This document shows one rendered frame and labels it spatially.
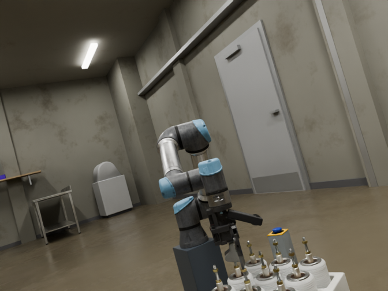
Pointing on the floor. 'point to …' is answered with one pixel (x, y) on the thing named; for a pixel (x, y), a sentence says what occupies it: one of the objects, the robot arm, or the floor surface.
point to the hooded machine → (111, 190)
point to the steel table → (58, 222)
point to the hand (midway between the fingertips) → (243, 263)
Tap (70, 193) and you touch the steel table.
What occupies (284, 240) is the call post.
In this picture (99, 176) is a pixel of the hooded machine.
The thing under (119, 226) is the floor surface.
